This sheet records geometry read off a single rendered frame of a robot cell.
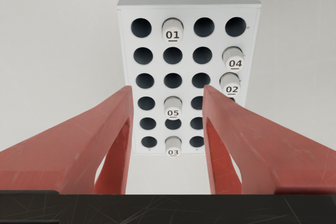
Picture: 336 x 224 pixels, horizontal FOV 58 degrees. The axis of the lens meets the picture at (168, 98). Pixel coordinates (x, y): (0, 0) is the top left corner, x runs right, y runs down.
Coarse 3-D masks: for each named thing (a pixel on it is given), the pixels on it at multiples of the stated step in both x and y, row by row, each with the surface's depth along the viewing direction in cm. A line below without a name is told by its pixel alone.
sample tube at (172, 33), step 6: (168, 18) 18; (174, 18) 18; (168, 24) 17; (174, 24) 17; (180, 24) 18; (162, 30) 17; (168, 30) 17; (174, 30) 17; (180, 30) 17; (162, 36) 17; (168, 36) 17; (174, 36) 17; (180, 36) 17; (168, 42) 18; (174, 42) 18
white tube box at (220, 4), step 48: (144, 0) 18; (192, 0) 18; (240, 0) 18; (144, 48) 22; (192, 48) 19; (240, 48) 19; (144, 96) 23; (192, 96) 21; (240, 96) 21; (144, 144) 24; (192, 144) 24
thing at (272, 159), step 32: (224, 96) 11; (224, 128) 9; (256, 128) 7; (288, 128) 8; (224, 160) 11; (256, 160) 6; (288, 160) 6; (320, 160) 6; (224, 192) 10; (256, 192) 6; (288, 192) 5; (320, 192) 5
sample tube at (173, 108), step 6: (174, 96) 21; (168, 102) 21; (174, 102) 21; (180, 102) 21; (168, 108) 20; (174, 108) 20; (180, 108) 21; (168, 114) 21; (174, 114) 21; (180, 114) 21
